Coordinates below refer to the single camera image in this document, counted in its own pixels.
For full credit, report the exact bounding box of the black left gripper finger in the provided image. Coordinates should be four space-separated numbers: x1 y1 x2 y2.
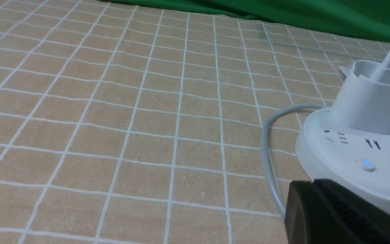
284 179 390 244

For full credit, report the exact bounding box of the white desk lamp with sockets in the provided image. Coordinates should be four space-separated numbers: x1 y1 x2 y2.
295 50 390 214

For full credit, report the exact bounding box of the green backdrop cloth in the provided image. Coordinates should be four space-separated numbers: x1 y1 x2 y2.
116 0 390 43

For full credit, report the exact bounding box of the tan checkered tablecloth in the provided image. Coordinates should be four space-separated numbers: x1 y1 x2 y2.
0 0 390 244

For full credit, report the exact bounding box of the grey lamp power cable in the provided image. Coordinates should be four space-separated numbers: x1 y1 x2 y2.
261 104 327 217

